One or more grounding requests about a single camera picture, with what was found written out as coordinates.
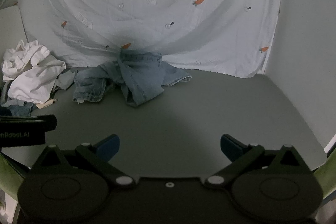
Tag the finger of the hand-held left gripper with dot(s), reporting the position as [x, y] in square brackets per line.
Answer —
[39, 123]

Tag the green frame bar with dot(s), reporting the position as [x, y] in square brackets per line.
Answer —
[9, 169]
[326, 174]

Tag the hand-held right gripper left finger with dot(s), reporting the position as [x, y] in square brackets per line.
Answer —
[109, 144]

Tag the white crumpled shirt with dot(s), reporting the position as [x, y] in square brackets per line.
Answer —
[31, 77]

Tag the pale grey-blue cloth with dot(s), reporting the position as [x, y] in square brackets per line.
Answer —
[65, 80]

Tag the light blue denim jeans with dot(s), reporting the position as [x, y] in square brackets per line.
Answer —
[136, 74]

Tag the beige cloth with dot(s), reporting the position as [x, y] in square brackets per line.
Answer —
[47, 103]

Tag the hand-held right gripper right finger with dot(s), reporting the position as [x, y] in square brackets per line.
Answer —
[228, 145]

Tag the white carrot-print sheet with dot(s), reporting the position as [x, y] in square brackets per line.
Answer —
[147, 8]

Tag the dark blue denim garment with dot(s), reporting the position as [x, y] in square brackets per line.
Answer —
[19, 109]

